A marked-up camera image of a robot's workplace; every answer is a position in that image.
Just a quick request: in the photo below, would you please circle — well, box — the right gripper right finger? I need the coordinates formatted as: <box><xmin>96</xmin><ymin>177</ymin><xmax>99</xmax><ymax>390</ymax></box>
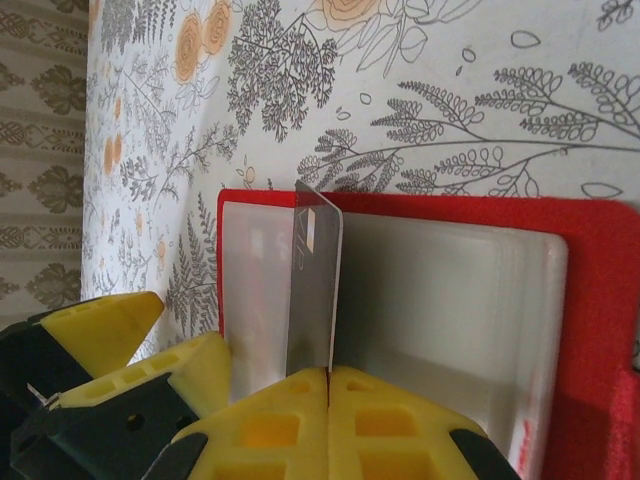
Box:
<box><xmin>327</xmin><ymin>364</ymin><xmax>519</xmax><ymax>480</ymax></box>

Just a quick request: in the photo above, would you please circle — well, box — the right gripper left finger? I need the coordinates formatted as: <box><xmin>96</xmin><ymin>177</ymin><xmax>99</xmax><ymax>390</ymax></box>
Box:
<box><xmin>142</xmin><ymin>367</ymin><xmax>331</xmax><ymax>480</ymax></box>

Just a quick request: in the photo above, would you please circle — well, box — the black VIP card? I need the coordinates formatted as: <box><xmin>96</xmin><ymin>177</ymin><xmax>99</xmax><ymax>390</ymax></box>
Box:
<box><xmin>286</xmin><ymin>178</ymin><xmax>346</xmax><ymax>377</ymax></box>

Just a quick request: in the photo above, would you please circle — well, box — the red card holder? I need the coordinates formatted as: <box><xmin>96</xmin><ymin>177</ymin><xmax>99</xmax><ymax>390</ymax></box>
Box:
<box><xmin>216</xmin><ymin>187</ymin><xmax>640</xmax><ymax>480</ymax></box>

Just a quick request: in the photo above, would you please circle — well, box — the floral tablecloth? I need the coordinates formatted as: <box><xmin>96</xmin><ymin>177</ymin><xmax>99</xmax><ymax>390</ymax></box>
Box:
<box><xmin>79</xmin><ymin>0</ymin><xmax>640</xmax><ymax>401</ymax></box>

